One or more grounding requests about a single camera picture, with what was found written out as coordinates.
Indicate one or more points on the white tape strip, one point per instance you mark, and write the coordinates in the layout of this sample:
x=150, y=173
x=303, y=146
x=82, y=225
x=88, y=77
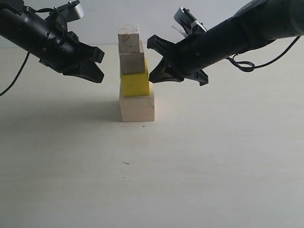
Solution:
x=178, y=29

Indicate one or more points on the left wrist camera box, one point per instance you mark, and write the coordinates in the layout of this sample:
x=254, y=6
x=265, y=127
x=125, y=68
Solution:
x=70, y=11

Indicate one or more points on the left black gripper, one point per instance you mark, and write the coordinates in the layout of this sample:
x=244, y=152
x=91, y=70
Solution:
x=70, y=57

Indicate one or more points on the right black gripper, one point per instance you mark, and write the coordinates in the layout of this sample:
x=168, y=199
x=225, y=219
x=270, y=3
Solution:
x=187, y=58

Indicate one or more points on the left grey black robot arm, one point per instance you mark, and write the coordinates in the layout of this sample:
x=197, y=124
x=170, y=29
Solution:
x=21, y=24

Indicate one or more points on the small light wooden cube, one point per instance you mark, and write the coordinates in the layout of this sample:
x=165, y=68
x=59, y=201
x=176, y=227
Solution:
x=128, y=38

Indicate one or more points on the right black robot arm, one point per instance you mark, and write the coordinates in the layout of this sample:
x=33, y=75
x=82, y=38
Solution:
x=254, y=26

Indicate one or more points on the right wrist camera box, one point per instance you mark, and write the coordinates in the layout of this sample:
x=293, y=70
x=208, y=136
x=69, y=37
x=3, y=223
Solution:
x=188, y=22

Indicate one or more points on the yellow painted cube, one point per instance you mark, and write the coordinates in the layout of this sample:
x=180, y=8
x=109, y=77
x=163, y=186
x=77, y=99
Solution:
x=136, y=84

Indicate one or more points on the large light wooden cube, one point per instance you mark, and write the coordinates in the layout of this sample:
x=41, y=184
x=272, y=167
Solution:
x=137, y=108

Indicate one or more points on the medium striped wooden cube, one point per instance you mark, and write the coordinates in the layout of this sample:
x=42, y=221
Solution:
x=132, y=63

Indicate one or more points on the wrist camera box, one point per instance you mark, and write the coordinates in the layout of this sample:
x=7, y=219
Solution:
x=70, y=11
x=188, y=22

